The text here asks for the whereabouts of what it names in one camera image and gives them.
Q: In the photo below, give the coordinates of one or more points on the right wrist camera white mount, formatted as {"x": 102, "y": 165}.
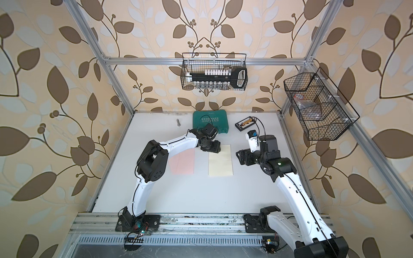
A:
{"x": 253, "y": 140}

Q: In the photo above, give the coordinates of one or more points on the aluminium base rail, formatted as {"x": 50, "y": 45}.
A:
{"x": 171, "y": 229}

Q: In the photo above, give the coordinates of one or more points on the black wire basket right wall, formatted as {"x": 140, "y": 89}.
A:
{"x": 338, "y": 114}

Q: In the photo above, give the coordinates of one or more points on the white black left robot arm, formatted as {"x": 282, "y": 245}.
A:
{"x": 152, "y": 164}

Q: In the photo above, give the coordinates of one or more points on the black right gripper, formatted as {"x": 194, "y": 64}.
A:
{"x": 242, "y": 157}

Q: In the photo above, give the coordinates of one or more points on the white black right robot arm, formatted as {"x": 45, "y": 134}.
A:
{"x": 310, "y": 237}

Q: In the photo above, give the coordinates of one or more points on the green plastic tool case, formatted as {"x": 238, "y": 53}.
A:
{"x": 218, "y": 119}

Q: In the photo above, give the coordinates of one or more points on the plastic bag in basket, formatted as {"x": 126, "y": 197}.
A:
{"x": 309, "y": 110}

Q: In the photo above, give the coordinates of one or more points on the black socket set holder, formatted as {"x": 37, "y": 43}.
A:
{"x": 229, "y": 78}

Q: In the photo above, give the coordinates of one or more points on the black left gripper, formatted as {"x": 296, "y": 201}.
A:
{"x": 216, "y": 148}

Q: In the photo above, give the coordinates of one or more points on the yellow letter paper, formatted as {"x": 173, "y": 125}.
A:
{"x": 220, "y": 164}

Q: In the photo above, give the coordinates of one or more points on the black wire basket back wall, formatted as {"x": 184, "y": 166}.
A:
{"x": 200, "y": 61}

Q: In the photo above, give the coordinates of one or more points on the black wire basket wall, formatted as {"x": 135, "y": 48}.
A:
{"x": 338, "y": 114}
{"x": 200, "y": 61}

